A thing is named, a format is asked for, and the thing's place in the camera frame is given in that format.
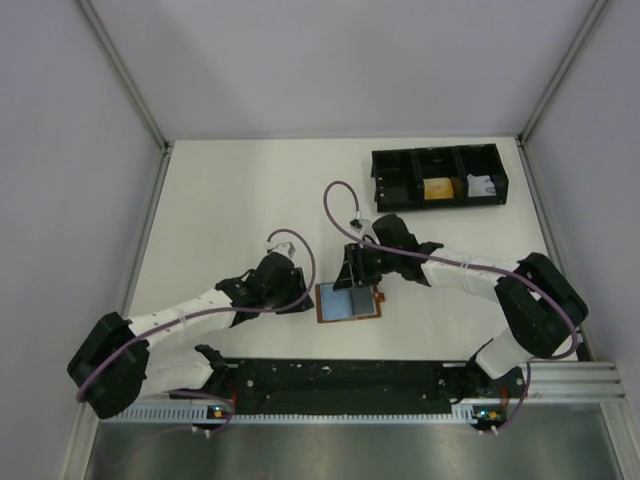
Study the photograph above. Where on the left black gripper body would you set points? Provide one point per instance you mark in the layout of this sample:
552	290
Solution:
293	288

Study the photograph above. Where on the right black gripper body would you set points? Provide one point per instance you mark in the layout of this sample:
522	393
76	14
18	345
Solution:
356	262

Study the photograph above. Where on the brown leather card holder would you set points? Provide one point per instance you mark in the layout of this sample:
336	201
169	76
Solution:
335	306

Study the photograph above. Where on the yellow credit card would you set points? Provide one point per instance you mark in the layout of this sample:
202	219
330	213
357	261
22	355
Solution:
438	189

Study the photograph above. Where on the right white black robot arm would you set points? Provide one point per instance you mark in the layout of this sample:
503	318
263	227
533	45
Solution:
541	308

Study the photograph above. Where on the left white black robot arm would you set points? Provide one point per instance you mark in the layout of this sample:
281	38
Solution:
124	360

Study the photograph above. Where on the plain grey credit card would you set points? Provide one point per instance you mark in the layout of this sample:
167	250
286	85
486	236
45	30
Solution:
363	302

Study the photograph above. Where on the white card in tray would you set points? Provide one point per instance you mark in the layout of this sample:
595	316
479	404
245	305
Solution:
480	186

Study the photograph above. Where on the black three-compartment organizer tray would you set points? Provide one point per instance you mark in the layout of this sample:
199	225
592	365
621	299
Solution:
398	176

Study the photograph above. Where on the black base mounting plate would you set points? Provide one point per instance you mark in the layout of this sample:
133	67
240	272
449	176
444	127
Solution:
355	387

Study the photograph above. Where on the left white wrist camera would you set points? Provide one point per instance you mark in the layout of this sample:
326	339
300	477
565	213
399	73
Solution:
285	249

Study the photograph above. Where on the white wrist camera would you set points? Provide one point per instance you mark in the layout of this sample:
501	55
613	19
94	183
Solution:
361	226
285	249

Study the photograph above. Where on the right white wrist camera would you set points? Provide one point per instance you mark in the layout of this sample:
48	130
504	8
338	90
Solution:
361	226

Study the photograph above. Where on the grey slotted cable duct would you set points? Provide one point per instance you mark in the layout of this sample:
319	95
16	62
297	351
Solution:
205	414

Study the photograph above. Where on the aluminium front frame rail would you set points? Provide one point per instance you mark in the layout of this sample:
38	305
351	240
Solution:
564	381

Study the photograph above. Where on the left aluminium corner post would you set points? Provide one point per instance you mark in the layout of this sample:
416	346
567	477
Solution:
122	73

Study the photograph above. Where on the aluminium corner post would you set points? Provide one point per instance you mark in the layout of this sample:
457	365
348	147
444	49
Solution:
587	29
122	73

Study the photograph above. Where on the right aluminium corner post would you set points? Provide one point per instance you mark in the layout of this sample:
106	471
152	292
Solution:
587	29

